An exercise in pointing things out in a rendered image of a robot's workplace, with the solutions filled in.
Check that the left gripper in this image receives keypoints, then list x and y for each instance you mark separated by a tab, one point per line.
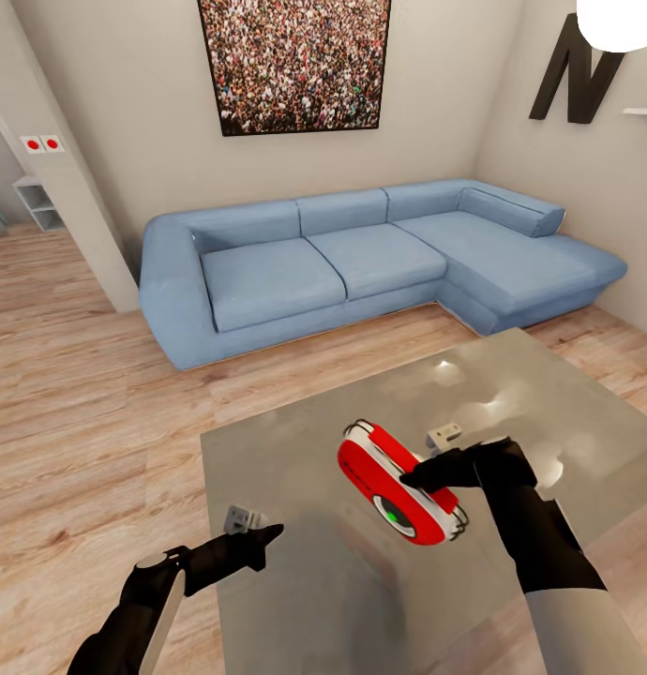
233	552

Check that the decorative sign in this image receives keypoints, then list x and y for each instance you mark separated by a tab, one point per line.
585	91

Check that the sofa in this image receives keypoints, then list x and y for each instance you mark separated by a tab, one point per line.
223	282

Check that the coffee table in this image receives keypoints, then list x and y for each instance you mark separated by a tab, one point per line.
343	593

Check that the radio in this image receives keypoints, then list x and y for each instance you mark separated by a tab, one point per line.
374	462

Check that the picture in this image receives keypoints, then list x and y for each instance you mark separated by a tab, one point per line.
293	66

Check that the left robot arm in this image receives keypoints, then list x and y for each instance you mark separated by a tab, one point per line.
132	638

